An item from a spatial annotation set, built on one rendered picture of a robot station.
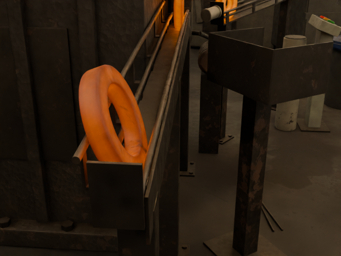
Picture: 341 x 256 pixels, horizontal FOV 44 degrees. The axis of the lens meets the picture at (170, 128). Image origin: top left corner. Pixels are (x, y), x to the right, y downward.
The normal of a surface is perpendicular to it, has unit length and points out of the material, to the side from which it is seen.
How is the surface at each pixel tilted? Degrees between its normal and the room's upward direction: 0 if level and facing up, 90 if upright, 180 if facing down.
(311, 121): 90
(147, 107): 4
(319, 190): 0
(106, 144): 91
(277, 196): 0
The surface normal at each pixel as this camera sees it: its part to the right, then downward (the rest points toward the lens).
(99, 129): -0.21, 0.12
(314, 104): -0.09, 0.38
